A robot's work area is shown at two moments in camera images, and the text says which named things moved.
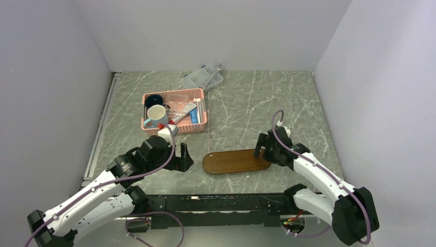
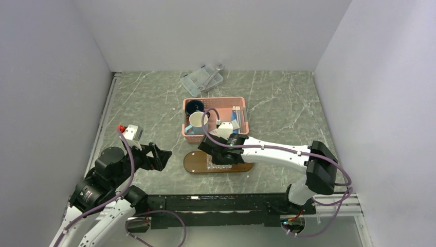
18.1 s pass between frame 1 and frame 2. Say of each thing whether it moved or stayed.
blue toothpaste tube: moved
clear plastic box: stayed
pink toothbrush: moved
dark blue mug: moved
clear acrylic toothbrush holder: moved
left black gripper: moved
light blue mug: moved
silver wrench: stayed
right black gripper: moved
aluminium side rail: stayed
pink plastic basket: moved
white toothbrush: moved
